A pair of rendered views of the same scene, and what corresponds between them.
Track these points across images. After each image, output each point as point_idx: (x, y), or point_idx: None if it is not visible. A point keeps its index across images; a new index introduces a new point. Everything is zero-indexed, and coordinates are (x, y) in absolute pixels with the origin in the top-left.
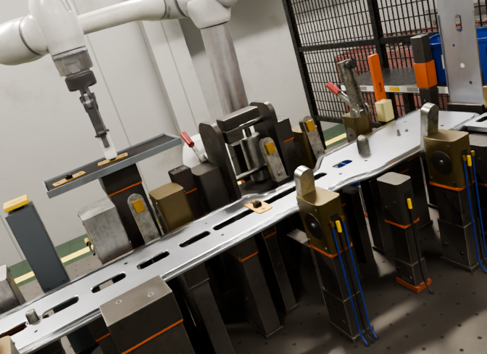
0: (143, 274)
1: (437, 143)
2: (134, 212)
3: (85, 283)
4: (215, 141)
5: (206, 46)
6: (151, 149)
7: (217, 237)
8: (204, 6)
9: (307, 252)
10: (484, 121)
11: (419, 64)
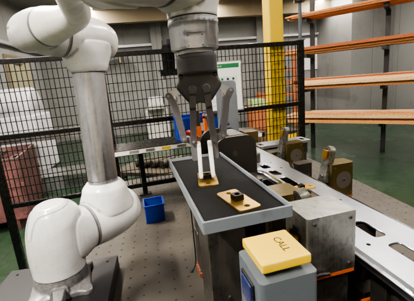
0: (397, 231)
1: (295, 144)
2: None
3: (409, 271)
4: (248, 150)
5: (89, 91)
6: (231, 160)
7: (343, 201)
8: (103, 49)
9: None
10: (264, 144)
11: (196, 126)
